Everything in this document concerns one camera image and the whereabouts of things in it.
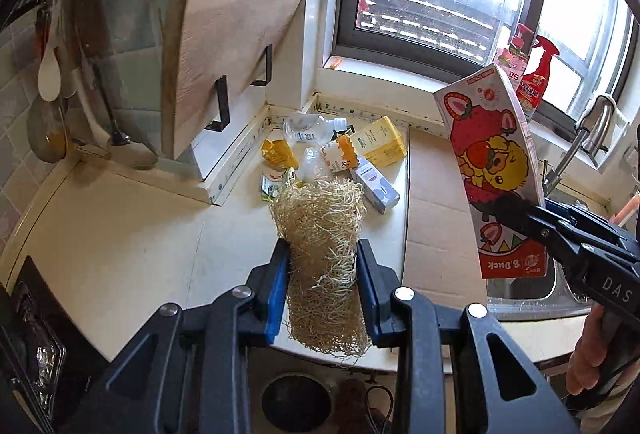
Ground stainless steel sink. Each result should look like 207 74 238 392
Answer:
486 194 601 316

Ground person's right hand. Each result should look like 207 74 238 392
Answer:
566 299 617 396

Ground wooden cutting board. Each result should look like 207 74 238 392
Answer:
160 0 315 160

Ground red spray bottle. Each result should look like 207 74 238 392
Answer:
519 35 555 122

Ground orange and white box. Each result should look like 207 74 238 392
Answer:
320 135 374 176

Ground black cable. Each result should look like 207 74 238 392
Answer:
362 384 397 434

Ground clear plastic cup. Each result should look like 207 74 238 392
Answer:
298 147 332 183

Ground dried loofah sponge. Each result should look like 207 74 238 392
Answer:
270 179 373 357

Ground round dark trash bin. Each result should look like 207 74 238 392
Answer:
259 372 335 434

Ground yellow wrapper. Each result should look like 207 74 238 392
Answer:
262 138 300 171

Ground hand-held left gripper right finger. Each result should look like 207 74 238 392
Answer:
356 239 581 434

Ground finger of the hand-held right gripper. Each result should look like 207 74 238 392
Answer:
542 199 593 226
491 195 568 260

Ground flat cardboard sheet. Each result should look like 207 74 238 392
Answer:
402 126 489 311

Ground strawberry printed paper carton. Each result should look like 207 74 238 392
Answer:
432 63 548 280

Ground green and white packet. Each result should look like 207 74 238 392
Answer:
258 167 296 203

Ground black cutting board holder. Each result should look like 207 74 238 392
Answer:
202 44 274 133

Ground black gas stove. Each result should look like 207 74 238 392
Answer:
0 256 109 434

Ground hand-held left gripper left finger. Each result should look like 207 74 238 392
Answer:
60 239 292 434

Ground metal skimmer ladle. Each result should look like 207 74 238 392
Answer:
26 98 69 164

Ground white and blue box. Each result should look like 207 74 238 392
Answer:
348 161 402 215

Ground clear plastic bottle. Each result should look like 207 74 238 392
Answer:
283 112 349 146

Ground pink pump bottle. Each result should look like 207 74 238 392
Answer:
492 23 534 81

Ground white plastic spatula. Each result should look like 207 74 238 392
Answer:
59 0 110 152

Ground yellow paper box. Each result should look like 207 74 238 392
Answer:
349 115 407 175

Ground person's right forearm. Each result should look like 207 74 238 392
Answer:
575 394 640 434

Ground metal faucet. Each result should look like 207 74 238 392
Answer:
542 94 619 198

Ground white rice paddle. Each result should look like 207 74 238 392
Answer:
37 0 64 103

